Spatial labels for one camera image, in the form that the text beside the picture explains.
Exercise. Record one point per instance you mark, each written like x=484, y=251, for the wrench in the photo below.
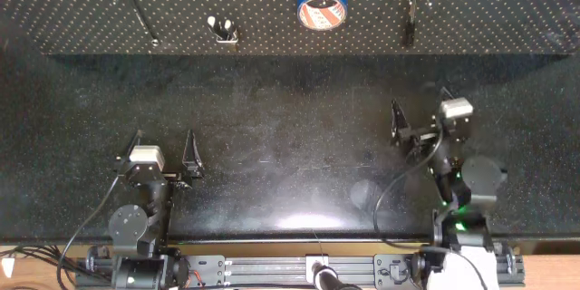
x=139, y=14

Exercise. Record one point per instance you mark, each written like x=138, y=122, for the pliers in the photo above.
x=222, y=29

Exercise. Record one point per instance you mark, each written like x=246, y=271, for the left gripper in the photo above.
x=145, y=174

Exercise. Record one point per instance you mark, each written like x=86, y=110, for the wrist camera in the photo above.
x=456, y=109
x=146, y=155

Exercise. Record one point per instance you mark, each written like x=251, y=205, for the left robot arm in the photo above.
x=129, y=226

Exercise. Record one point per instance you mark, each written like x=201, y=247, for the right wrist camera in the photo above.
x=456, y=109

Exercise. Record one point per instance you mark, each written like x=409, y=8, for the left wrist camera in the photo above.
x=146, y=155

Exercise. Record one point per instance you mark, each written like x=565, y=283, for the black pegboard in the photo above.
x=272, y=9

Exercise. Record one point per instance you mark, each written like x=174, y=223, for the mounting rail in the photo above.
x=272, y=269

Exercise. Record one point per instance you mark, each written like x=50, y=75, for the hammer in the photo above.
x=410, y=22

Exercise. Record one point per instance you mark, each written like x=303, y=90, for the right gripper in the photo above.
x=455, y=129

